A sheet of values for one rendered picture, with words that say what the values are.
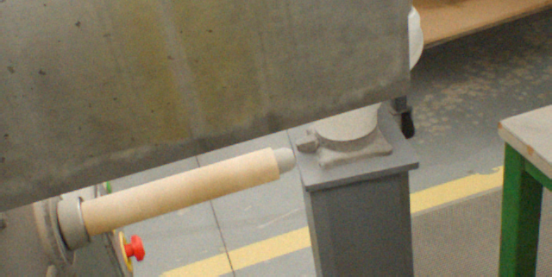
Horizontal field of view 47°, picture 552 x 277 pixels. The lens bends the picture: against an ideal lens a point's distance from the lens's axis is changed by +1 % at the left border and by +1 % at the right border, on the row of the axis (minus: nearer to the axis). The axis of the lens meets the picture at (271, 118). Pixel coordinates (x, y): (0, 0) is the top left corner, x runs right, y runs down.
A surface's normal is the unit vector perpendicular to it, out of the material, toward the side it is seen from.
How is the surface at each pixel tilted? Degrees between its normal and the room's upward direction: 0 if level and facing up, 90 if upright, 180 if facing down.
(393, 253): 90
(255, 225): 0
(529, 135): 0
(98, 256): 90
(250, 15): 90
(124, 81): 90
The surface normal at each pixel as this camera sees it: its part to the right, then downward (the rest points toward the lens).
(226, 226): -0.15, -0.84
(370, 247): 0.15, 0.51
